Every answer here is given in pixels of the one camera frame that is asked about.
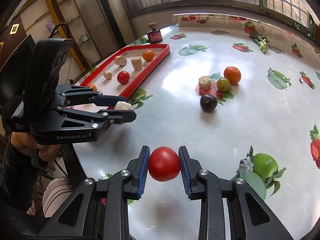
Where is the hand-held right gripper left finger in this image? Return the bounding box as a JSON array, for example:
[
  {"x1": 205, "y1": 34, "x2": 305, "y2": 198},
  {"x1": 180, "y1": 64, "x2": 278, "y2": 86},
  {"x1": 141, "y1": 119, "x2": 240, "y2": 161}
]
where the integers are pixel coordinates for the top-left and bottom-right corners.
[{"x1": 44, "y1": 145, "x2": 150, "y2": 240}]

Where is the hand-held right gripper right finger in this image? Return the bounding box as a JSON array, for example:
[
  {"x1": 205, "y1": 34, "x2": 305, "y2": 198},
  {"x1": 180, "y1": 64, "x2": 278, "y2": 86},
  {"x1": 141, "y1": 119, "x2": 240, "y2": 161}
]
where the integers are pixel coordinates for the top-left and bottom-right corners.
[{"x1": 178, "y1": 145, "x2": 294, "y2": 240}]

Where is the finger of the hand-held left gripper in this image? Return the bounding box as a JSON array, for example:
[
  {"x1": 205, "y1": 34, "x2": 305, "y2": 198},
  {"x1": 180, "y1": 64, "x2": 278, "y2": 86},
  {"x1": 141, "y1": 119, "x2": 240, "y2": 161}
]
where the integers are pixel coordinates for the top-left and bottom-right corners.
[
  {"x1": 55, "y1": 106, "x2": 137, "y2": 130},
  {"x1": 55, "y1": 84, "x2": 125, "y2": 109}
]

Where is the large red tomato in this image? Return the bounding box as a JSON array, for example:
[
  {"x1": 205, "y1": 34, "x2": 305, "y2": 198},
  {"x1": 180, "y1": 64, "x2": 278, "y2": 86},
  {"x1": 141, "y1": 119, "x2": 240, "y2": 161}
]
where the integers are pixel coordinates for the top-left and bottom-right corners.
[{"x1": 148, "y1": 146, "x2": 181, "y2": 182}]

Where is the small red tomato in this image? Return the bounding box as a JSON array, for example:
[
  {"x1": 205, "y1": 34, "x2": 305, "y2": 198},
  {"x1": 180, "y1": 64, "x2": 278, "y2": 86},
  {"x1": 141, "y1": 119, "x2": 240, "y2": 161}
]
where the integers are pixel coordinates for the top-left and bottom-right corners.
[{"x1": 117, "y1": 71, "x2": 131, "y2": 84}]

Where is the tall beige porous chunk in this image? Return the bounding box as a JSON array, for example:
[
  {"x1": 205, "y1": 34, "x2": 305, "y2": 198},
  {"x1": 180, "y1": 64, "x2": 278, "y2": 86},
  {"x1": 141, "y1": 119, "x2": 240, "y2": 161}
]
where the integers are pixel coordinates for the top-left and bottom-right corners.
[{"x1": 131, "y1": 57, "x2": 143, "y2": 71}]

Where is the red rimmed tray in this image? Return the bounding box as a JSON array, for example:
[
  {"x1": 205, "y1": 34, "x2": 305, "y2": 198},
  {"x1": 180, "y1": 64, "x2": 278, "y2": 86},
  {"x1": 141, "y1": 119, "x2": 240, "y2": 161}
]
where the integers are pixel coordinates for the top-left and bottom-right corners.
[{"x1": 79, "y1": 44, "x2": 171, "y2": 99}]

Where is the person's left forearm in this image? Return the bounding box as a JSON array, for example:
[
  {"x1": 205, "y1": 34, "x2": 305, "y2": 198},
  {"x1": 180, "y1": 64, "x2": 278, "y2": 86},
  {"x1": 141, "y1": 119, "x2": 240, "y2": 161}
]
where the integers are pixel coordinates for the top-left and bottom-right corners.
[{"x1": 0, "y1": 142, "x2": 42, "y2": 213}]

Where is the person's left hand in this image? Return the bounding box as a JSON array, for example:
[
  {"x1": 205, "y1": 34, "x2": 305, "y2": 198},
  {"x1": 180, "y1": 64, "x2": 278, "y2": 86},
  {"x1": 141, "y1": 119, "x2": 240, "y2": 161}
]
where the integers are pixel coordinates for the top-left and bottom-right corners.
[{"x1": 11, "y1": 132, "x2": 60, "y2": 162}]

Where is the black monitor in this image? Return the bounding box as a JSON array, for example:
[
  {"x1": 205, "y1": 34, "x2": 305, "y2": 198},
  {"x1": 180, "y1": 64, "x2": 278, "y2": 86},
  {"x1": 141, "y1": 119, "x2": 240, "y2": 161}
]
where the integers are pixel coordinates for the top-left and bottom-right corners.
[{"x1": 0, "y1": 34, "x2": 38, "y2": 100}]

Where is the fruit printed tablecloth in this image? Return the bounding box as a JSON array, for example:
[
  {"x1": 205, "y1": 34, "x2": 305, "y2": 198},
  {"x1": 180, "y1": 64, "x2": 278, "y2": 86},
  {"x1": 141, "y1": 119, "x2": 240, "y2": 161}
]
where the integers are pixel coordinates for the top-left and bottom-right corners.
[{"x1": 72, "y1": 12, "x2": 320, "y2": 240}]

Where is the wooden shelf rack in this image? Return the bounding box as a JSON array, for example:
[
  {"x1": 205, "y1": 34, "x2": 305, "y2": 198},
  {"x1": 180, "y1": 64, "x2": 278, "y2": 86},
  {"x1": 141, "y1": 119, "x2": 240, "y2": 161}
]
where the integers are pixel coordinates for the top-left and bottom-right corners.
[{"x1": 15, "y1": 0, "x2": 100, "y2": 80}]

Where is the dark purple plum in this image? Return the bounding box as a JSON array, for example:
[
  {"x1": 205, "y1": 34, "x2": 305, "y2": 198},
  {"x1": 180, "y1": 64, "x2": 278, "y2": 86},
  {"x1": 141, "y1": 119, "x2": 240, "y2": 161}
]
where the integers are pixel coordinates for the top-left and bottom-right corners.
[{"x1": 200, "y1": 94, "x2": 218, "y2": 112}]

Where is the black jar red label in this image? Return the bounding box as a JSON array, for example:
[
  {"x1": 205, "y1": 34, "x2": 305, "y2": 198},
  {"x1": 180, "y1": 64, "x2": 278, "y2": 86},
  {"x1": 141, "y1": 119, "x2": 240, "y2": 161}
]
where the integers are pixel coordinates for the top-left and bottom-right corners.
[{"x1": 146, "y1": 22, "x2": 163, "y2": 44}]

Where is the white floor air conditioner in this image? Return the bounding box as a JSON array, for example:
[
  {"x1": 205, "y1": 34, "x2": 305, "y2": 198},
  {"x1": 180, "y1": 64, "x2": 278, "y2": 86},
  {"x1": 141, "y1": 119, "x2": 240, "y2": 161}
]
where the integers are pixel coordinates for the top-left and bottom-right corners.
[{"x1": 91, "y1": 0, "x2": 140, "y2": 53}]

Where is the green grape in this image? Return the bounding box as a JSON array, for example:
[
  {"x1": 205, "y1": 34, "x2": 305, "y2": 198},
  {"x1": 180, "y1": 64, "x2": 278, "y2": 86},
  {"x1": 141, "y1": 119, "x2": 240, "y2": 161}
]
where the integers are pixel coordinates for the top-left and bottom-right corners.
[{"x1": 216, "y1": 77, "x2": 231, "y2": 92}]

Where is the green bok choy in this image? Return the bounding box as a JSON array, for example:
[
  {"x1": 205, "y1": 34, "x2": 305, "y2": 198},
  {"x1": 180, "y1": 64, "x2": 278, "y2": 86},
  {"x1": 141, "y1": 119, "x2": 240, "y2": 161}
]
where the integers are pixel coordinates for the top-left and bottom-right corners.
[{"x1": 250, "y1": 34, "x2": 269, "y2": 53}]

